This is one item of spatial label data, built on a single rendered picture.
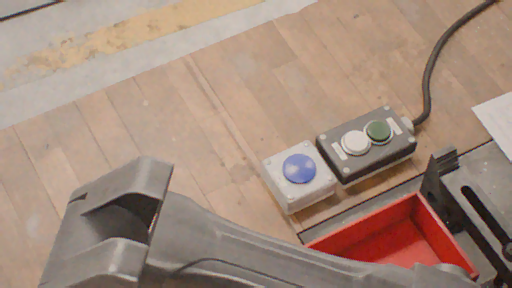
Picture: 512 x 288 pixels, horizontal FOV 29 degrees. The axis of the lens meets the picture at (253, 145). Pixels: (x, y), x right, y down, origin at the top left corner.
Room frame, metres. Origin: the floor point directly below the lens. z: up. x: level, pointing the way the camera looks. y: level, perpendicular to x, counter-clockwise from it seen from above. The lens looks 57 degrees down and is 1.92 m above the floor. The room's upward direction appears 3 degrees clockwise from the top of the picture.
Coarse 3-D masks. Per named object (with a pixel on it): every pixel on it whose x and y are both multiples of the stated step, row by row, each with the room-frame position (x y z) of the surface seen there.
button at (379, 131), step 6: (372, 126) 0.68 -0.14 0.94; (378, 126) 0.68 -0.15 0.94; (384, 126) 0.68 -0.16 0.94; (366, 132) 0.68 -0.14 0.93; (372, 132) 0.67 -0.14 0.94; (378, 132) 0.67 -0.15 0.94; (384, 132) 0.67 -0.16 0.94; (390, 132) 0.67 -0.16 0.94; (372, 138) 0.67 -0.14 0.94; (378, 138) 0.66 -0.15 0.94; (384, 138) 0.67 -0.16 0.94
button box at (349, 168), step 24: (456, 24) 0.87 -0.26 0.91; (360, 120) 0.70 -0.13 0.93; (384, 120) 0.70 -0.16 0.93; (408, 120) 0.70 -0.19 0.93; (336, 144) 0.66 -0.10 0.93; (384, 144) 0.66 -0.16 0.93; (408, 144) 0.66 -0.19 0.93; (336, 168) 0.63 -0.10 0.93; (360, 168) 0.63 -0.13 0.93; (384, 168) 0.64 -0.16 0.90
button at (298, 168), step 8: (288, 160) 0.63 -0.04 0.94; (296, 160) 0.63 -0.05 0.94; (304, 160) 0.63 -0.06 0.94; (312, 160) 0.63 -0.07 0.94; (288, 168) 0.62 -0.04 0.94; (296, 168) 0.62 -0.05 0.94; (304, 168) 0.62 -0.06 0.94; (312, 168) 0.62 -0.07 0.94; (288, 176) 0.61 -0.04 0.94; (296, 176) 0.61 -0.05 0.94; (304, 176) 0.61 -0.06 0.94; (312, 176) 0.61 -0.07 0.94
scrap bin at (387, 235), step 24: (384, 216) 0.56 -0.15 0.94; (408, 216) 0.58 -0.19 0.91; (432, 216) 0.55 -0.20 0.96; (336, 240) 0.52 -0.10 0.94; (360, 240) 0.54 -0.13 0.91; (384, 240) 0.55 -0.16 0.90; (408, 240) 0.55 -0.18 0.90; (432, 240) 0.54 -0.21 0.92; (384, 264) 0.51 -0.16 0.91; (408, 264) 0.52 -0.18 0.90; (432, 264) 0.52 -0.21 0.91; (456, 264) 0.50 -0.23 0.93
